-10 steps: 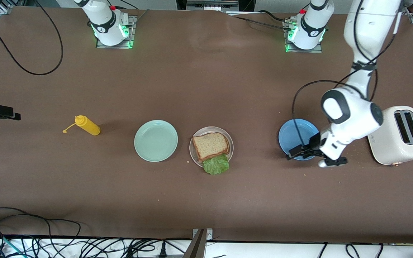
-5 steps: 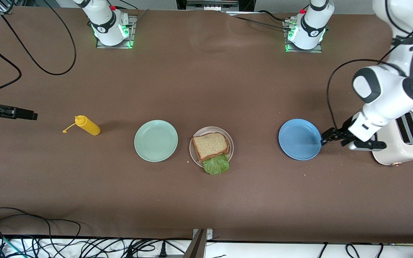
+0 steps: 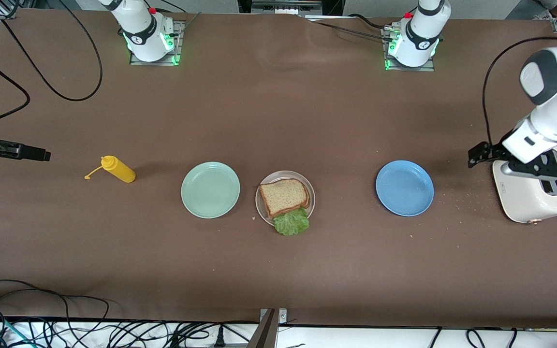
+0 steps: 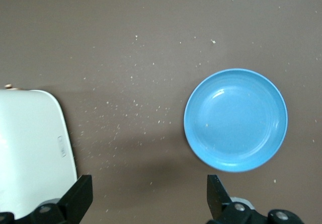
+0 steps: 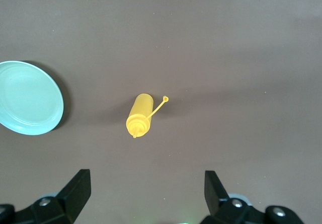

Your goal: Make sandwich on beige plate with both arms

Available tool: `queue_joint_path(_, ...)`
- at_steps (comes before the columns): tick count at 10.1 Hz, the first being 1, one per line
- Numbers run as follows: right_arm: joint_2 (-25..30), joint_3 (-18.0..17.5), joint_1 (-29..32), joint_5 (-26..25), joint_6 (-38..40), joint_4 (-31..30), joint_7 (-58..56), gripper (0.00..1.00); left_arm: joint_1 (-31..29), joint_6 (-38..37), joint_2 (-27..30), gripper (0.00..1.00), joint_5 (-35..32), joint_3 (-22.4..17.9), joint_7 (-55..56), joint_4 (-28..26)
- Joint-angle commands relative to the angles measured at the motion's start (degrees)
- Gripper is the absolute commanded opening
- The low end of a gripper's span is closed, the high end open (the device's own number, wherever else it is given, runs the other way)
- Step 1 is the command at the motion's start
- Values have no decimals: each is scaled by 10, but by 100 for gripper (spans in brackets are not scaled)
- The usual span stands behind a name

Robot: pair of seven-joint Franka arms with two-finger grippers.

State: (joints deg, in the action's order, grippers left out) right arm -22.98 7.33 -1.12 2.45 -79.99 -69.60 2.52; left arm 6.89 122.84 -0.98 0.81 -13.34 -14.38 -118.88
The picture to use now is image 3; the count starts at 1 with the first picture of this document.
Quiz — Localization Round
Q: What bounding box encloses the mint green plate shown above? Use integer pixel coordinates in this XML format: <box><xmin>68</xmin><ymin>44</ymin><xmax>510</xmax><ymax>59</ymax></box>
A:
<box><xmin>180</xmin><ymin>161</ymin><xmax>241</xmax><ymax>219</ymax></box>

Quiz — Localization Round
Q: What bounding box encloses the metal clamp bracket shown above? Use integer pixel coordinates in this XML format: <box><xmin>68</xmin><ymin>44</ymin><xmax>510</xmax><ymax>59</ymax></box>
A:
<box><xmin>259</xmin><ymin>308</ymin><xmax>289</xmax><ymax>325</ymax></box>

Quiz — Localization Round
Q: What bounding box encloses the black equipment box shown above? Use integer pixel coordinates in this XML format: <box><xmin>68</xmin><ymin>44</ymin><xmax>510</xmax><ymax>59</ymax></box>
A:
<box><xmin>237</xmin><ymin>0</ymin><xmax>344</xmax><ymax>17</ymax></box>

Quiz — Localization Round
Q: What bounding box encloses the yellow squeeze bottle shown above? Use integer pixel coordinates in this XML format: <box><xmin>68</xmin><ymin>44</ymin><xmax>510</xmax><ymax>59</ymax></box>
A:
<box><xmin>84</xmin><ymin>155</ymin><xmax>136</xmax><ymax>183</ymax></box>

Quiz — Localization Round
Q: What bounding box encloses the looping black cable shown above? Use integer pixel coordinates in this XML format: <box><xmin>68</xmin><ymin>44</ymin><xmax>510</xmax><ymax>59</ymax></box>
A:
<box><xmin>0</xmin><ymin>279</ymin><xmax>110</xmax><ymax>339</ymax></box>

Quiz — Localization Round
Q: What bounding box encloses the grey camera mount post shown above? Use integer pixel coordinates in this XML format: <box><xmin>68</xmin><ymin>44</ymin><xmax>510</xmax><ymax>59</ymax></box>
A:
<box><xmin>246</xmin><ymin>309</ymin><xmax>279</xmax><ymax>348</ymax></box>

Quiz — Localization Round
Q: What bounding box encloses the blue plate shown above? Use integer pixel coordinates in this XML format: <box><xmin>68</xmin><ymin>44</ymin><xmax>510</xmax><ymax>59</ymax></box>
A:
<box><xmin>375</xmin><ymin>160</ymin><xmax>435</xmax><ymax>217</ymax></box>

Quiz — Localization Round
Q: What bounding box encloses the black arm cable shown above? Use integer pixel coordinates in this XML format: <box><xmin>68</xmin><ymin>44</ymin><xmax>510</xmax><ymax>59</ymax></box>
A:
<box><xmin>0</xmin><ymin>0</ymin><xmax>103</xmax><ymax>127</ymax></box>
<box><xmin>482</xmin><ymin>35</ymin><xmax>557</xmax><ymax>146</ymax></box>

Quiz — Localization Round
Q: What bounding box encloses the brown bread slice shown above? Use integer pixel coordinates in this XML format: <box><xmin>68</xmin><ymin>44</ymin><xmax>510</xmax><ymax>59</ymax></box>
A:
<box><xmin>259</xmin><ymin>178</ymin><xmax>311</xmax><ymax>219</ymax></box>

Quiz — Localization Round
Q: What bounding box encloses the braided black cable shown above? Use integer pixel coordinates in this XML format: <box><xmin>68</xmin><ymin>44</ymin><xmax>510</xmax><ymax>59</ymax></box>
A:
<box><xmin>303</xmin><ymin>18</ymin><xmax>390</xmax><ymax>40</ymax></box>

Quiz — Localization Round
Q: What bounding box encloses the green lettuce leaf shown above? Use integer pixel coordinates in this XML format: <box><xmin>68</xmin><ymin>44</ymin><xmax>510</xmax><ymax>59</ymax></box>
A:
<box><xmin>273</xmin><ymin>208</ymin><xmax>310</xmax><ymax>237</ymax></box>

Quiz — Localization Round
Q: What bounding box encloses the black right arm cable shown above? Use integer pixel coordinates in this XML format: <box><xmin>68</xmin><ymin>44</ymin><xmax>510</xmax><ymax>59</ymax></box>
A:
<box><xmin>0</xmin><ymin>0</ymin><xmax>103</xmax><ymax>127</ymax></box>

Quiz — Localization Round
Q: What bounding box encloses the aluminium frame rack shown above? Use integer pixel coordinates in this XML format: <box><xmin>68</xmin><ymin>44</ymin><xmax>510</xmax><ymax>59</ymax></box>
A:
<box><xmin>0</xmin><ymin>0</ymin><xmax>35</xmax><ymax>54</ymax></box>

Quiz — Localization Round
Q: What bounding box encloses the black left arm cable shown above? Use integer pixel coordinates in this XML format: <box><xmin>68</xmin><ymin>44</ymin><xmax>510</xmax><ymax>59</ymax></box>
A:
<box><xmin>482</xmin><ymin>35</ymin><xmax>557</xmax><ymax>146</ymax></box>

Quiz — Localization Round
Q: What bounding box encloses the white toaster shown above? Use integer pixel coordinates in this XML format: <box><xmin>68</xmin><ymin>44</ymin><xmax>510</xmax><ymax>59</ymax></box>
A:
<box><xmin>492</xmin><ymin>145</ymin><xmax>557</xmax><ymax>225</ymax></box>

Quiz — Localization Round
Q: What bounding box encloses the beige plate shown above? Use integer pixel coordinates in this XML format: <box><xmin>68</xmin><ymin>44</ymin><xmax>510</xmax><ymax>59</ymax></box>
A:
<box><xmin>255</xmin><ymin>170</ymin><xmax>316</xmax><ymax>228</ymax></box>

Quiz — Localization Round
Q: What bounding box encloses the brown table cover sheet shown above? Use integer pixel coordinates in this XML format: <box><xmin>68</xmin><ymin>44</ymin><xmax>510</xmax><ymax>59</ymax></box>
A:
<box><xmin>0</xmin><ymin>9</ymin><xmax>557</xmax><ymax>329</ymax></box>

